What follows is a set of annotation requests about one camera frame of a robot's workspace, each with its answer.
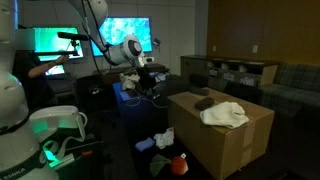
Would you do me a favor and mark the wooden sideboard cabinet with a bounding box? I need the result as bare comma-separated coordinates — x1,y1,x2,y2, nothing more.
180,55,279,87

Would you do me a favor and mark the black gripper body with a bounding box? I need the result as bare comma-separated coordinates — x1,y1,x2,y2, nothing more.
136,68,156,88

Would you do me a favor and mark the blue sponge cloth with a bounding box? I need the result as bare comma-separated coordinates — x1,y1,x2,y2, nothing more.
135,137,155,152

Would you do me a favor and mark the white VR headset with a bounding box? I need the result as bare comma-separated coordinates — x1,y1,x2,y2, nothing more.
29,105,88,141

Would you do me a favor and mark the wall monitor screen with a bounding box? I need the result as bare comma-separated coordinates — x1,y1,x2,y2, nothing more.
97,17,153,52
35,27,83,59

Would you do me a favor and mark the red plush ball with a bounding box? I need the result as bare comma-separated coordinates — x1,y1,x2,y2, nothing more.
170,156,189,176

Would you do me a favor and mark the white plastic bag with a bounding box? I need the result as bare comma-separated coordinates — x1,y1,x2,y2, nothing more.
153,127,174,149

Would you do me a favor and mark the black camera on stand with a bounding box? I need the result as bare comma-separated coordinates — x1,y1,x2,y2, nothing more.
57,32,89,41

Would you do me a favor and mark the white cloth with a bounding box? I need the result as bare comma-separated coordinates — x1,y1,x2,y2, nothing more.
200,101,249,129

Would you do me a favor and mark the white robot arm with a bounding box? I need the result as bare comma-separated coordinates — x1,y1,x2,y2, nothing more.
0,0,87,180

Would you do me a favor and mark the seated person operator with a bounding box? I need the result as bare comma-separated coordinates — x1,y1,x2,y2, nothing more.
12,29,69,111

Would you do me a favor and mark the green plush leaf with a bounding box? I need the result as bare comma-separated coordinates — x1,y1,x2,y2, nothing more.
150,154,172,177

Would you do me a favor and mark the dark eraser block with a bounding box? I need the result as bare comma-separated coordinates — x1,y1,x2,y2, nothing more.
189,87,209,96

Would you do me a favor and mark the green plaid sofa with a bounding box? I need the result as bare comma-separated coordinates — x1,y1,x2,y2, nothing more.
261,63,320,116

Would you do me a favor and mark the cardboard box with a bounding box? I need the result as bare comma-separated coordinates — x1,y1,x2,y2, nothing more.
168,88,275,180

